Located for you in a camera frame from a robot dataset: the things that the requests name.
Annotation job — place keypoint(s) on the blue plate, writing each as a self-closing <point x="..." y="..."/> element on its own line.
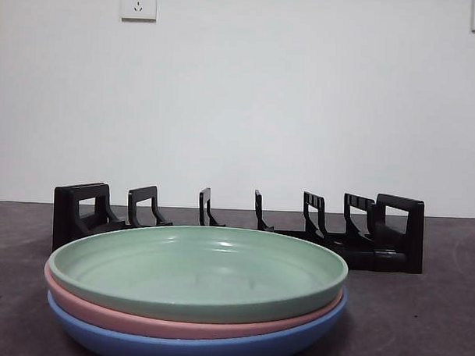
<point x="200" y="350"/>

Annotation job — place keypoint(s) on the pale green plate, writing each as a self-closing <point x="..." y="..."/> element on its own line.
<point x="195" y="270"/>

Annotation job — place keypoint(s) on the pink plate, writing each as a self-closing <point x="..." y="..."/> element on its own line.
<point x="139" y="323"/>

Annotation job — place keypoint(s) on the black plate rack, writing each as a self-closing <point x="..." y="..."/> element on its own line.
<point x="411" y="238"/>

